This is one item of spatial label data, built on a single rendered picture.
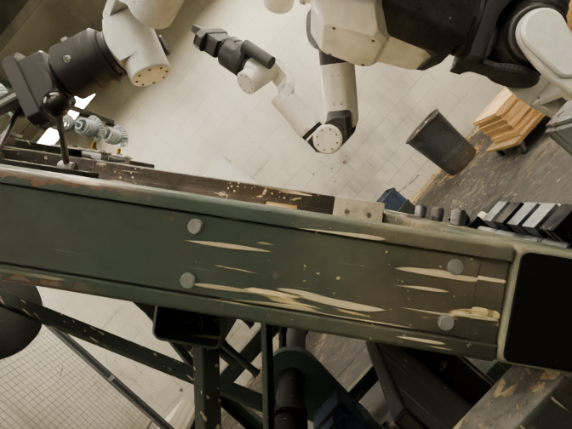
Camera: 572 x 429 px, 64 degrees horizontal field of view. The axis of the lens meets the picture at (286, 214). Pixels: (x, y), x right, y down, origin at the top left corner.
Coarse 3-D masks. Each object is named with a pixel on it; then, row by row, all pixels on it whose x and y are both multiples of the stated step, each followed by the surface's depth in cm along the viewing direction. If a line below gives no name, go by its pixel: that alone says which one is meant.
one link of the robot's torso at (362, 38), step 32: (320, 0) 84; (352, 0) 82; (384, 0) 82; (416, 0) 83; (448, 0) 84; (480, 0) 89; (320, 32) 94; (352, 32) 86; (384, 32) 86; (416, 32) 86; (448, 32) 85; (416, 64) 95
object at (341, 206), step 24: (96, 168) 119; (120, 168) 118; (144, 168) 118; (192, 192) 118; (216, 192) 117; (240, 192) 117; (264, 192) 117; (288, 192) 116; (312, 192) 116; (360, 216) 115
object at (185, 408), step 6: (180, 402) 596; (186, 402) 603; (174, 408) 603; (180, 408) 582; (186, 408) 591; (192, 408) 601; (174, 414) 563; (180, 414) 571; (186, 414) 580; (192, 414) 590; (168, 420) 560; (174, 420) 552; (180, 420) 559; (186, 420) 568; (174, 426) 540; (180, 426) 550
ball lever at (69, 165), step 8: (48, 96) 64; (56, 96) 64; (64, 96) 65; (48, 104) 64; (56, 104) 64; (64, 104) 65; (48, 112) 65; (56, 112) 65; (64, 112) 66; (56, 120) 67; (64, 128) 68; (64, 136) 68; (64, 144) 69; (64, 152) 70; (64, 160) 70; (64, 168) 71; (72, 168) 71
